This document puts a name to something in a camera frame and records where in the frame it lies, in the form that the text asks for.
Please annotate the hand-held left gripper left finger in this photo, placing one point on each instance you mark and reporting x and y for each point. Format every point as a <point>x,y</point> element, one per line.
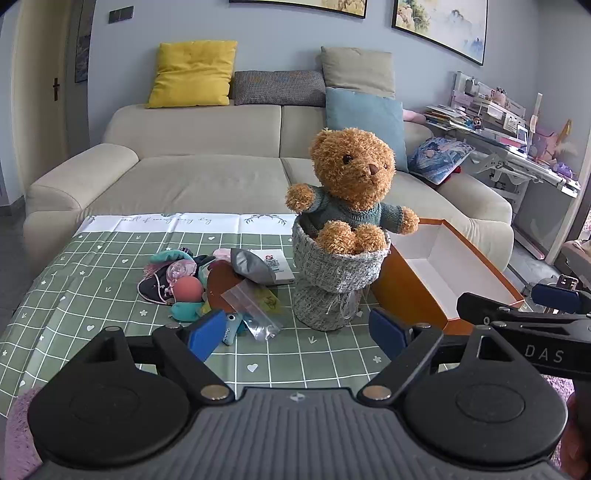
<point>205,334</point>

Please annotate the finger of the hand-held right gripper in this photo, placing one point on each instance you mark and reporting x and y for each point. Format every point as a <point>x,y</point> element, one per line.
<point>554,299</point>
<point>489,310</point>

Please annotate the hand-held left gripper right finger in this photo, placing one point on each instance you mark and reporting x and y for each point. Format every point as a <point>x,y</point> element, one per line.
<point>388,334</point>

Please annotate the teal plush pouch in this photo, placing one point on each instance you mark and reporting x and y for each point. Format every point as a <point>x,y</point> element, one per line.
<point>184,311</point>

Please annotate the pink sponge ball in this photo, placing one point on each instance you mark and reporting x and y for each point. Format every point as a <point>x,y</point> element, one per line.
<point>187,290</point>

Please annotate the orange cardboard box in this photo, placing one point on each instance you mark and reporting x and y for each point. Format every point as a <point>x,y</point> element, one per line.
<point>406,286</point>

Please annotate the dark pouch with pink tassel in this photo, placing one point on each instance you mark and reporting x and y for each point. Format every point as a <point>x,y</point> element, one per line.
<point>154,288</point>

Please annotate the silver foil bag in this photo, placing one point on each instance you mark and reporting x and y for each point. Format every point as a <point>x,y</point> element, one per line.
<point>251,267</point>

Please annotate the white printed card box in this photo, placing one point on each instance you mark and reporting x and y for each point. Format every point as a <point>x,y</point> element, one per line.
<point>281,267</point>

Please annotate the brown flat pad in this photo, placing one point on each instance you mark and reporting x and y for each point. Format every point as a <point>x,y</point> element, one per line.
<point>221,281</point>

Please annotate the clear zip bag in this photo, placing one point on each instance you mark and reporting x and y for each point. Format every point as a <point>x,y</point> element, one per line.
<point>256,309</point>

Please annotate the grey knitted basket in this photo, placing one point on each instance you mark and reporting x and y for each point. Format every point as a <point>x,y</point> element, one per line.
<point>332,286</point>

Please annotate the pink cloth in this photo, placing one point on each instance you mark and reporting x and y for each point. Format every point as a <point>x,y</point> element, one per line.
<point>222,254</point>

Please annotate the green checked tablecloth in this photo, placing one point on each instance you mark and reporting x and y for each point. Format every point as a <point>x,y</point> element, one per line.
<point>92,286</point>

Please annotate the white study desk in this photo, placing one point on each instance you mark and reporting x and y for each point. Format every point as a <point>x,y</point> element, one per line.
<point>531,161</point>

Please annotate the beige sofa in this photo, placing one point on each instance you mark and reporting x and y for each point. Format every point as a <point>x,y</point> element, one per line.
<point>184,184</point>

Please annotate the purple plush bag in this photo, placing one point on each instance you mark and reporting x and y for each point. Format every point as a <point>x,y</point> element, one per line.
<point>549,143</point>

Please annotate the printed figure pillow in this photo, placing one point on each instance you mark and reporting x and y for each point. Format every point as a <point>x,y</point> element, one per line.
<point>438,157</point>

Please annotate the brown teddy bear green sweater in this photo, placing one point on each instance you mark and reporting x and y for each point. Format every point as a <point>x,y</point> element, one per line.
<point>351,161</point>

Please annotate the pile of books and papers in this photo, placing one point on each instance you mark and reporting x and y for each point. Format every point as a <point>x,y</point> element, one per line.
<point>445,117</point>

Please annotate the white desktop shelf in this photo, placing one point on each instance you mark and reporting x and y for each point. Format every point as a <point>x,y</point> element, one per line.
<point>489,104</point>

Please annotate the pink plush toy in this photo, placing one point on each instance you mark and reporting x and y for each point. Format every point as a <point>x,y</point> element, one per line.
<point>414,116</point>

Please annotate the purple fleece clothing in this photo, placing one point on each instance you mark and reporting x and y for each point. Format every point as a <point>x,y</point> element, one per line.
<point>18,438</point>

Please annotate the blue pillow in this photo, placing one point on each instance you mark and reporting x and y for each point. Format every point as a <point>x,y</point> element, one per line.
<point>364,115</point>

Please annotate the grey checked pillow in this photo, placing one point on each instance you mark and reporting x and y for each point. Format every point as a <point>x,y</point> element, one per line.
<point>277,87</point>

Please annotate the yellow pillow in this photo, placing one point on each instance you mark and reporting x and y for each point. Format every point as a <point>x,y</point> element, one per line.
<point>191,74</point>

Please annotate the beige pillow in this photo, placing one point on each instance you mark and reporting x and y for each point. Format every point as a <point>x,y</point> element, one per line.
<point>358,69</point>

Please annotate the cream door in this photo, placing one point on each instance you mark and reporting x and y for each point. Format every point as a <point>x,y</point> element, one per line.
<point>41,115</point>

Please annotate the framed landscape painting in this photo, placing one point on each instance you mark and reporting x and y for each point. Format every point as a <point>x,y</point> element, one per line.
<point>300,5</point>
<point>443,23</point>

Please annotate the dark wall poster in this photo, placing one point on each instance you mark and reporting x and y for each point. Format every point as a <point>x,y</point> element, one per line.
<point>84,41</point>

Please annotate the black light switch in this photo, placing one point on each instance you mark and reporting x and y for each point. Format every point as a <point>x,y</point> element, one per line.
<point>121,14</point>

